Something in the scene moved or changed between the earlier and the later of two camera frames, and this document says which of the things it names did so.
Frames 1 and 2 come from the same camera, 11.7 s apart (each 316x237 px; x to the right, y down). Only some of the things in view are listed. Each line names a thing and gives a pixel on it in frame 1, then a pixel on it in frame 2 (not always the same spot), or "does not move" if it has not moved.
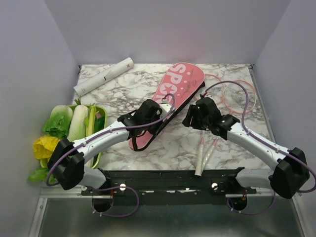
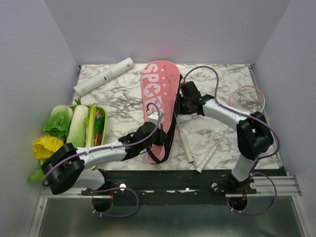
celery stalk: x=90 y=120 does not move
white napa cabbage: x=77 y=129 does not move
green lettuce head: x=58 y=124 does not move
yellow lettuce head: x=44 y=146 does not move
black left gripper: x=154 y=132 to x=162 y=136
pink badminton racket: x=198 y=169 to x=247 y=99
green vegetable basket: x=44 y=163 does not move
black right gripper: x=192 y=110 to x=180 y=110
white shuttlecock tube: x=108 y=74 does not move
